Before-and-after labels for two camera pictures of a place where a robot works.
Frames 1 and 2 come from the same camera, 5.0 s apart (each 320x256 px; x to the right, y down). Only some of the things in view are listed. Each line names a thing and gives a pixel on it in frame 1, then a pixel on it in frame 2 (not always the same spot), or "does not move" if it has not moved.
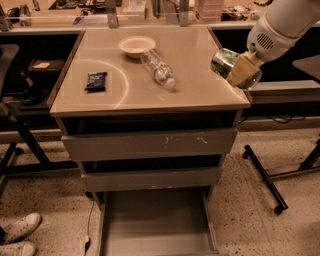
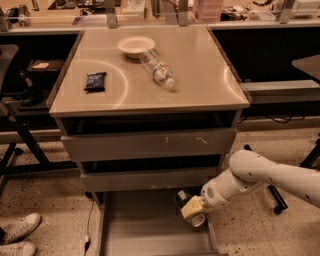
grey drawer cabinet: x=144 y=113 does not move
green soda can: x=223 y=62 to x=197 y=220
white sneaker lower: x=26 y=248 does not move
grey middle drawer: x=132 y=179 does not move
